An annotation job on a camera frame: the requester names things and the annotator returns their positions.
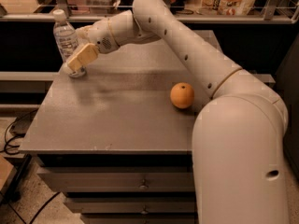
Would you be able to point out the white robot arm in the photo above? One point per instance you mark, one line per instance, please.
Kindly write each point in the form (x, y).
(237, 138)

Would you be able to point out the metal railing shelf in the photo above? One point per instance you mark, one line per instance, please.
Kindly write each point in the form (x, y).
(193, 11)

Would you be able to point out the clear plastic water bottle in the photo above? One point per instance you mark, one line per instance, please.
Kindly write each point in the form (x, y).
(66, 40)

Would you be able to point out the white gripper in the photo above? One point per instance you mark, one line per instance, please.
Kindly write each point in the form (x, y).
(100, 34)

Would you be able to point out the orange fruit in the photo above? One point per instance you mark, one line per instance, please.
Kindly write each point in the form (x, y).
(182, 95)

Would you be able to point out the grey drawer cabinet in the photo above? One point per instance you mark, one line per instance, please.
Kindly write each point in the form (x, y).
(113, 143)

